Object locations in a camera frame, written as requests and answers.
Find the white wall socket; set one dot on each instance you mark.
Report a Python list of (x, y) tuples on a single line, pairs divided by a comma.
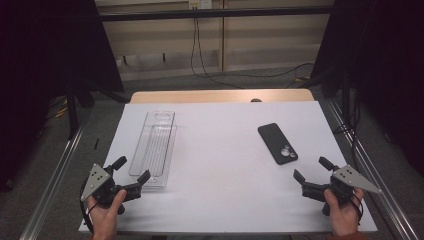
[(200, 4)]

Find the white table cover sheet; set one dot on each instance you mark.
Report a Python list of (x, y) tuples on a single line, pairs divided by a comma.
[(216, 186)]

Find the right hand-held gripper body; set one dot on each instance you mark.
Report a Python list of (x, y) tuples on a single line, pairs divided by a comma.
[(350, 178)]

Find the person's left hand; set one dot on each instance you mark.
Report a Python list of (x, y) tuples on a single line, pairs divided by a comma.
[(106, 216)]

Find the person's right hand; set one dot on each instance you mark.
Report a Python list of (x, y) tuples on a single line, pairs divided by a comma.
[(343, 216)]

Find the small black floor object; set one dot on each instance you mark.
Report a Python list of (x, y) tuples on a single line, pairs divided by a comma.
[(96, 143)]

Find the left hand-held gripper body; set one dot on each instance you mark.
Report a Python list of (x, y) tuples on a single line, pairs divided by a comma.
[(96, 180)]

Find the black horizontal metal bar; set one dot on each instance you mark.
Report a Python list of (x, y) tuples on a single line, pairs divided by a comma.
[(213, 13)]

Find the dark curtain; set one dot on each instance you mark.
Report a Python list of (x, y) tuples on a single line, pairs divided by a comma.
[(376, 50), (50, 50)]

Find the clear plastic packaging tray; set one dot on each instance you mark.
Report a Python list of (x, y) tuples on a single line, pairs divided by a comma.
[(155, 146)]

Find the dark round table grommet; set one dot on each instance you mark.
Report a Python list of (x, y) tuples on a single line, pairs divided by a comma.
[(256, 100)]

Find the aluminium floor rail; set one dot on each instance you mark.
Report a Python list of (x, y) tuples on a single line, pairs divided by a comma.
[(56, 173), (380, 173)]

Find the black metal stand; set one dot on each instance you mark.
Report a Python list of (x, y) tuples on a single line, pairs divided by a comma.
[(346, 100)]

